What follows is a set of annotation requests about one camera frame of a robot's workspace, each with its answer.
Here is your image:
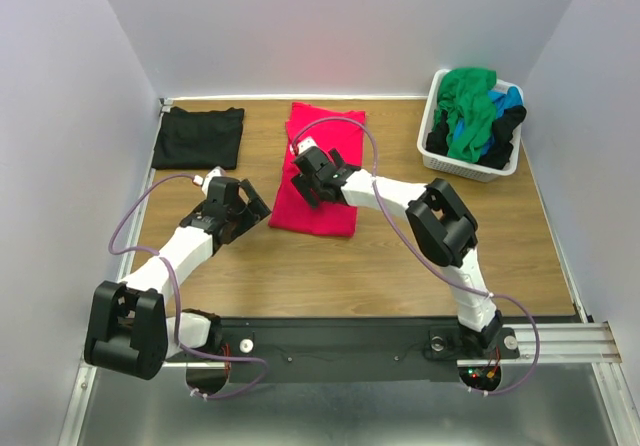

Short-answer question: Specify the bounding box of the blue t shirt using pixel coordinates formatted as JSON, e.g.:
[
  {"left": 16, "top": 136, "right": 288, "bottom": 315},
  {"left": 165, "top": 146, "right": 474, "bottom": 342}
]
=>
[{"left": 453, "top": 86, "right": 523, "bottom": 141}]

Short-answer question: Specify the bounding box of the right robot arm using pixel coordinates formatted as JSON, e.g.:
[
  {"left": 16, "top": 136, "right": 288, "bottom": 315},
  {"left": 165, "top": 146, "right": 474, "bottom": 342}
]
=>
[{"left": 292, "top": 145, "right": 503, "bottom": 356}]

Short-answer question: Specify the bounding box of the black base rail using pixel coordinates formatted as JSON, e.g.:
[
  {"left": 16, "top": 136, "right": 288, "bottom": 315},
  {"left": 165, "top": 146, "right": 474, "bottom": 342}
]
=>
[{"left": 164, "top": 315, "right": 521, "bottom": 385}]

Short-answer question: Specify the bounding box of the green t shirt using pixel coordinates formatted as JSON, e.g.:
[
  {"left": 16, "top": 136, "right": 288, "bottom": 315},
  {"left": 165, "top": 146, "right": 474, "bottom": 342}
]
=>
[{"left": 429, "top": 67, "right": 497, "bottom": 163}]

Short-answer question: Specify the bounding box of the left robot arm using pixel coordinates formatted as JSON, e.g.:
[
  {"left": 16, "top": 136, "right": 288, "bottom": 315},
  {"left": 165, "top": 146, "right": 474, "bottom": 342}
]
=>
[{"left": 84, "top": 169, "right": 271, "bottom": 380}]

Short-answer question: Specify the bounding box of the pink t shirt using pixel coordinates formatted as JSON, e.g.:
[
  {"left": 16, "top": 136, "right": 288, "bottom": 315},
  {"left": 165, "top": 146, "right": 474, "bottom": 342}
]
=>
[{"left": 269, "top": 102, "right": 366, "bottom": 238}]

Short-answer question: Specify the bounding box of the folded black t shirt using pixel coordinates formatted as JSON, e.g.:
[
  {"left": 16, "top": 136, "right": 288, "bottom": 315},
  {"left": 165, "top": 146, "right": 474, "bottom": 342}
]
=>
[{"left": 151, "top": 107, "right": 245, "bottom": 170}]

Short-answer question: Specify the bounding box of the black t shirt in basket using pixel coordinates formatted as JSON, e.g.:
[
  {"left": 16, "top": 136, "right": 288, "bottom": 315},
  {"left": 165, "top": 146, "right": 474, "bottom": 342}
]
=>
[{"left": 425, "top": 105, "right": 527, "bottom": 170}]

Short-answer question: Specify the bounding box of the white plastic laundry basket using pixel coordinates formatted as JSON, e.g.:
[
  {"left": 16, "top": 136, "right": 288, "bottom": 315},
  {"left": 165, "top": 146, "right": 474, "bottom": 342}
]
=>
[{"left": 417, "top": 69, "right": 522, "bottom": 182}]

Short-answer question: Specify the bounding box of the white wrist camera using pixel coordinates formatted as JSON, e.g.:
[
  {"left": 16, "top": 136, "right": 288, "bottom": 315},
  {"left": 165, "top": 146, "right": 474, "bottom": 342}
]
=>
[
  {"left": 289, "top": 137, "right": 317, "bottom": 157},
  {"left": 192, "top": 167, "right": 226, "bottom": 193}
]

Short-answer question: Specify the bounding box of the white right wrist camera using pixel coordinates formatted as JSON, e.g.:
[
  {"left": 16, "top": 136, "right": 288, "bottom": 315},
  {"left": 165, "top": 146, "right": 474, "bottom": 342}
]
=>
[{"left": 289, "top": 137, "right": 317, "bottom": 157}]

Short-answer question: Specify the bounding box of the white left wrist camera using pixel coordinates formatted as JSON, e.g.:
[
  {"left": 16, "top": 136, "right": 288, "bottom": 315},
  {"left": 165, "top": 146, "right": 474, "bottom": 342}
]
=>
[{"left": 192, "top": 167, "right": 226, "bottom": 193}]

